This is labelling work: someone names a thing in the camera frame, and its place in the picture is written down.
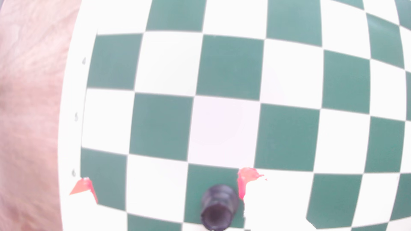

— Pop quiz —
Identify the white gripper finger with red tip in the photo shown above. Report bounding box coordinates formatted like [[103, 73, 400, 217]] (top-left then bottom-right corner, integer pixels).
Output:
[[63, 177, 105, 231], [237, 167, 318, 231]]

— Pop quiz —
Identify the black chess piece round head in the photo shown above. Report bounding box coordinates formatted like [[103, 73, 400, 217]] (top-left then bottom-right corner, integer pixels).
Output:
[[201, 184, 240, 231]]

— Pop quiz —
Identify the green and white chess mat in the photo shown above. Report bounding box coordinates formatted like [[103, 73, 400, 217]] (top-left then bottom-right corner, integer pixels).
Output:
[[58, 0, 411, 231]]

